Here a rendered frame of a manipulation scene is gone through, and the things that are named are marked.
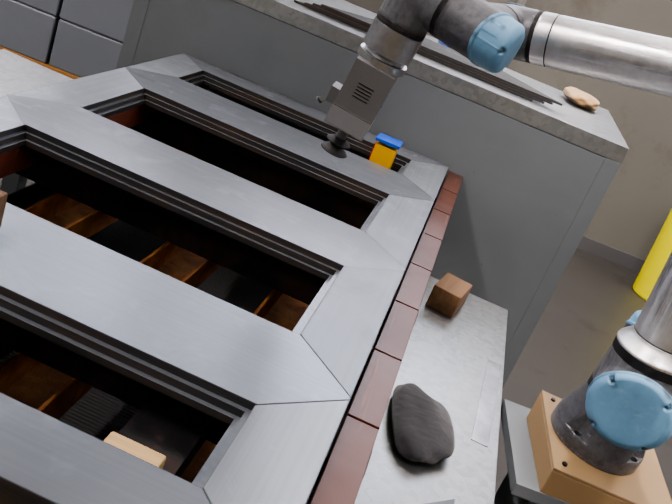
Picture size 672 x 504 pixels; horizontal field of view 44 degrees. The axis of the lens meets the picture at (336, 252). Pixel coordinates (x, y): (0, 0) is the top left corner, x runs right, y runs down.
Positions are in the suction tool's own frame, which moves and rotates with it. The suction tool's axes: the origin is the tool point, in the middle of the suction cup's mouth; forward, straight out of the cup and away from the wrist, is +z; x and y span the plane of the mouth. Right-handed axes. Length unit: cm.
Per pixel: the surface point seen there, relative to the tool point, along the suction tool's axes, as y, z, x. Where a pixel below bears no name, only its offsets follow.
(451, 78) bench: -87, 0, 13
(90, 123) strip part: -10.8, 21.7, -39.8
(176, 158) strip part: -11.4, 19.7, -23.8
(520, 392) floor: -147, 99, 96
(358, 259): -0.9, 14.4, 11.7
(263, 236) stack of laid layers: 3.3, 17.0, -3.2
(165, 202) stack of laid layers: 3.9, 19.9, -19.2
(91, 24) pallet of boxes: -253, 97, -139
